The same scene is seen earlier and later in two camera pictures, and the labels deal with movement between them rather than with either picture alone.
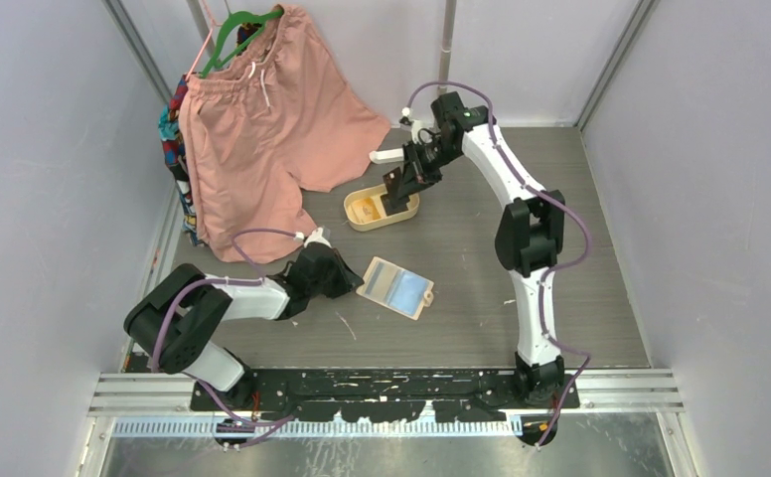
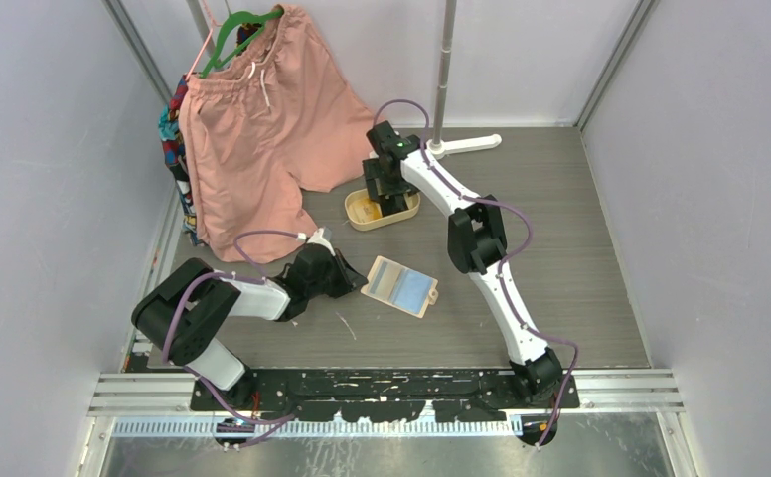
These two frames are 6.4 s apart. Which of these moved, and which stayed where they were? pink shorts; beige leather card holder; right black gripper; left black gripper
Moved: right black gripper
Stayed: pink shorts; left black gripper; beige leather card holder
